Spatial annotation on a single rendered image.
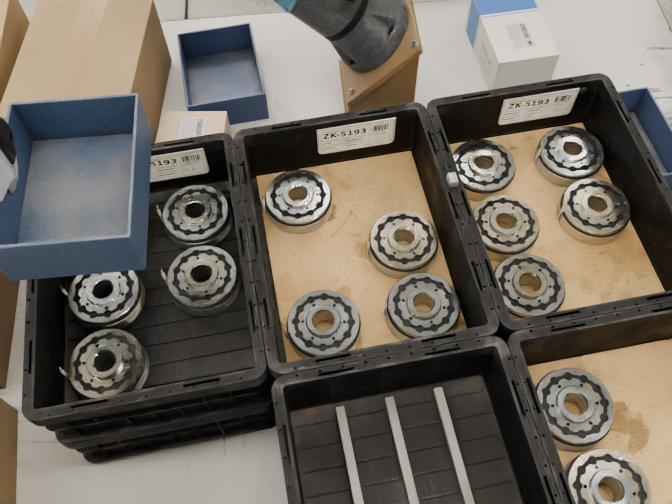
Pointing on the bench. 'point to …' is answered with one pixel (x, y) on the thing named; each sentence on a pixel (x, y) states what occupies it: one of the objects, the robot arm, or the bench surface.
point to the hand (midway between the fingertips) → (3, 179)
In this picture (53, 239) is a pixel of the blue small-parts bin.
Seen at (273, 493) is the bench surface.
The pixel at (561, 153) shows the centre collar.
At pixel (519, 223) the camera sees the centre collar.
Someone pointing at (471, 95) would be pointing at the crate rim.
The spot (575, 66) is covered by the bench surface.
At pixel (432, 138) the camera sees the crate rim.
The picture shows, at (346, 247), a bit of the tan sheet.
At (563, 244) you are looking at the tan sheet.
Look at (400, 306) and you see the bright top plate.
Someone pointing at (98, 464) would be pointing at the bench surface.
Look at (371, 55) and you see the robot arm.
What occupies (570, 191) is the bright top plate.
